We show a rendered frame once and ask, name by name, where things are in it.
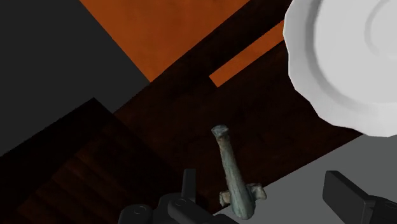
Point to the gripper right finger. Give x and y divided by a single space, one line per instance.
350 195

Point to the dark brown wooden table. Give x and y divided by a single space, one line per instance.
248 118

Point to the grey-green long-necked figure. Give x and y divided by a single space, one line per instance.
236 183

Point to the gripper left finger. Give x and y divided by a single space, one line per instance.
183 208

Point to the white scalloped plate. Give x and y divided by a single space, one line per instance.
344 65

